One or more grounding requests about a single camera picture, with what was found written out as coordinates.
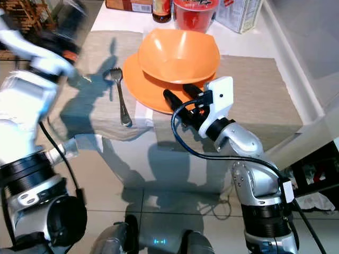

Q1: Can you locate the dark sauce bottle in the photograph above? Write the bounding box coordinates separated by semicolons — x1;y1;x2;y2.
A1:
151;0;173;23

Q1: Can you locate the orange bowl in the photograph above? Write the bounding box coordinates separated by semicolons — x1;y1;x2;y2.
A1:
137;28;221;86

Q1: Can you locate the red instant noodle cup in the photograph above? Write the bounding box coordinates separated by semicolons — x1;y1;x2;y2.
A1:
172;0;221;33

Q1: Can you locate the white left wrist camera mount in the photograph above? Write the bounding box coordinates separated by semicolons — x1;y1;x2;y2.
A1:
0;25;78;81

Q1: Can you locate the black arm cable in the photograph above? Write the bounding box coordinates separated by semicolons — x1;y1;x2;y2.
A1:
170;97;328;254
38;121;86;212

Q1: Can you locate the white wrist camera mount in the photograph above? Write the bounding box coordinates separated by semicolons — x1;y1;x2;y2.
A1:
0;25;78;81
198;76;235;140

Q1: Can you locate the grey left robot leg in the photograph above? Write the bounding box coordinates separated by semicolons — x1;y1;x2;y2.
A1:
89;214;138;254

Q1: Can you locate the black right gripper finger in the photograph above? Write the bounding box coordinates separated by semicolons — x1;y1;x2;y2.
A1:
162;88;192;119
182;83;210;102

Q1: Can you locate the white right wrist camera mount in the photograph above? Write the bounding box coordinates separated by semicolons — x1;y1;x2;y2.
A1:
198;76;235;140

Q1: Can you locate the orange plate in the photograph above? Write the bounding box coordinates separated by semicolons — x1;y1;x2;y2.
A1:
122;52;218;116

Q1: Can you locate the white printed carton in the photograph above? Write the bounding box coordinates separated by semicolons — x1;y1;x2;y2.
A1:
213;0;264;34

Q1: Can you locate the silver metal fork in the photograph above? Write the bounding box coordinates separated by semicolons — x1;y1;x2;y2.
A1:
109;67;133;128

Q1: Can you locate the grey cloth placemat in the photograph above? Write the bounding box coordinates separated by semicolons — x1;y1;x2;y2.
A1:
56;30;155;142
151;53;306;144

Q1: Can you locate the grey robot leg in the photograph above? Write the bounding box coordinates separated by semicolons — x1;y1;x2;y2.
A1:
89;214;138;254
179;230;216;254

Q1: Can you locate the grey right robot leg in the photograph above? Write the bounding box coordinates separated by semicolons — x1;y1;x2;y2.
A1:
179;230;216;254

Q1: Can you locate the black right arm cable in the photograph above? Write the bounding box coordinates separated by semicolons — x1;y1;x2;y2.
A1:
170;97;328;254

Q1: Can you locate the black low shelf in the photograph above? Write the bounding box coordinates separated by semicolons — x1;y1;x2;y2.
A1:
282;137;339;213

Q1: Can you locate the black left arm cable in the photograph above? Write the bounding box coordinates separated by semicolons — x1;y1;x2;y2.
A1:
38;121;86;212

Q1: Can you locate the wooden slatted rack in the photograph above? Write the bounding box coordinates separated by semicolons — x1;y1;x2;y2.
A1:
0;0;33;60

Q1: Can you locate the brown flat box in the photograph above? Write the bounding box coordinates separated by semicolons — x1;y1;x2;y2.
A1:
105;0;154;14

